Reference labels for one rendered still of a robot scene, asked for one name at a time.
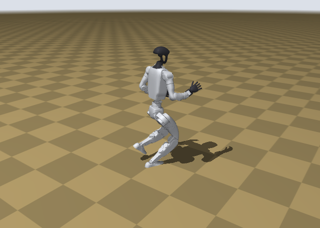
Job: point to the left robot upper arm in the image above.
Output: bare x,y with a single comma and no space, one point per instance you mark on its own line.
144,80

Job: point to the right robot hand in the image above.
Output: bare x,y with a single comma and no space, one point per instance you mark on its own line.
194,88

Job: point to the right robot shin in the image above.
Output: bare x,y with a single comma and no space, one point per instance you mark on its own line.
164,150

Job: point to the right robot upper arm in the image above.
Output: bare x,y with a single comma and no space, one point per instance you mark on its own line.
168,78

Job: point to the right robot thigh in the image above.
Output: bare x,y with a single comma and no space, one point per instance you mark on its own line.
171,126

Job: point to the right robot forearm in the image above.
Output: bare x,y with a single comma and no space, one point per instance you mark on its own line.
181,96

